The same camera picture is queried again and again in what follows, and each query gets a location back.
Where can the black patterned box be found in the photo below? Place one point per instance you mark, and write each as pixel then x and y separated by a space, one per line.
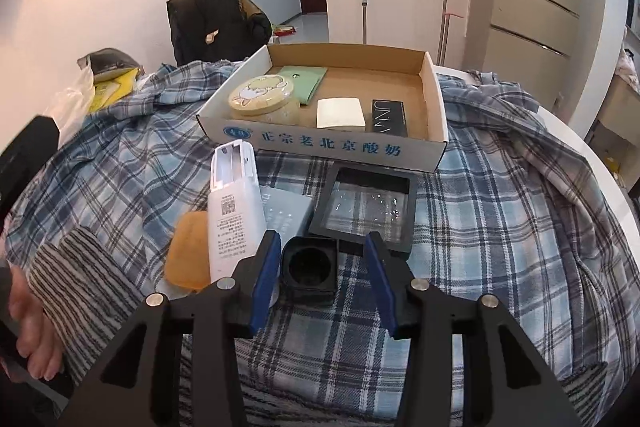
pixel 390 122

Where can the person's left hand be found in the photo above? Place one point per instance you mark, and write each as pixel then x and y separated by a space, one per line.
pixel 35 322

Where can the person's striped clothing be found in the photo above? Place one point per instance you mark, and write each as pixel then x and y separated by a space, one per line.
pixel 320 412

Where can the tan chair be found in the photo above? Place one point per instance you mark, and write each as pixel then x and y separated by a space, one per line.
pixel 250 9

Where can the white plastic bag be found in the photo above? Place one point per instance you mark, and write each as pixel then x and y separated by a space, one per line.
pixel 75 97

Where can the black jacket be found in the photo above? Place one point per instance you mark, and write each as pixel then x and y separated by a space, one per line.
pixel 210 22

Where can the pink broom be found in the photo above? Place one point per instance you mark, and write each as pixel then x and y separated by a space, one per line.
pixel 444 22

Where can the bathroom vanity cabinet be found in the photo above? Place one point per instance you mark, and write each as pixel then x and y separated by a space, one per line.
pixel 620 107

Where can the grey small box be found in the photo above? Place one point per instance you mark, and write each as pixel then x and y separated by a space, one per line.
pixel 290 217

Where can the orange soap bar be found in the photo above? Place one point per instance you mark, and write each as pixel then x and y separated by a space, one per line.
pixel 187 252

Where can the green pouch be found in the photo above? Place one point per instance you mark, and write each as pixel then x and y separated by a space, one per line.
pixel 305 82

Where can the cardboard box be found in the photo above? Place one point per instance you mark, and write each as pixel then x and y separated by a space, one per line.
pixel 380 79

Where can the black square display frame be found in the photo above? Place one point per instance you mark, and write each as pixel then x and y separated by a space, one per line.
pixel 325 232

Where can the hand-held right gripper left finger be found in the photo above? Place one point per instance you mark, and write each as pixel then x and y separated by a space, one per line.
pixel 265 282

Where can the round cream tin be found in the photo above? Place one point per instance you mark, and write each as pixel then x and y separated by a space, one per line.
pixel 262 99

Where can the small black square box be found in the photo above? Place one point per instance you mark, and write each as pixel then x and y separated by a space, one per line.
pixel 310 292

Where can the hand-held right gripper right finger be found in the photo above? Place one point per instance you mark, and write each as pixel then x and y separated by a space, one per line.
pixel 382 282

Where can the colourful floor packet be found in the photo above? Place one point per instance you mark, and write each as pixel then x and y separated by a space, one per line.
pixel 284 31

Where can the yellow packet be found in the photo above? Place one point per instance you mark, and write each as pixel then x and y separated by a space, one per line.
pixel 112 89

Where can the pink cloth bundle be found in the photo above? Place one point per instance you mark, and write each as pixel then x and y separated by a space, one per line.
pixel 629 67

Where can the white square box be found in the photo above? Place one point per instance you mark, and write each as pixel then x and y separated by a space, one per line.
pixel 340 113

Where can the blue plaid cloth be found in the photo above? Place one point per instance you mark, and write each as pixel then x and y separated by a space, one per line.
pixel 475 207

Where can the person's left forearm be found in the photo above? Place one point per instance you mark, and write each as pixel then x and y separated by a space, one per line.
pixel 85 287

